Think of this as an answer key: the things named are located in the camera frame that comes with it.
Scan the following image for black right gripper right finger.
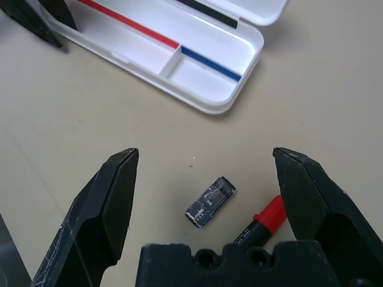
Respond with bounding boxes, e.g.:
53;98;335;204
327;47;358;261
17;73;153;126
272;146;383;287

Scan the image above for white plastic pencil case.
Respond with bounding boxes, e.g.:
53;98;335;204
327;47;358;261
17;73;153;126
38;0;265;115

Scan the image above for black marker with red cap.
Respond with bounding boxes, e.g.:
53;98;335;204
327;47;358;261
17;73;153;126
232;194;290;248

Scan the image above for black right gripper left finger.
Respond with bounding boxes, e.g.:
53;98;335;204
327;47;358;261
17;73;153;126
29;147;140;287

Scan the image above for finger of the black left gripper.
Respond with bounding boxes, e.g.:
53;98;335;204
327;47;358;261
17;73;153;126
39;0;78;32
0;0;65;50

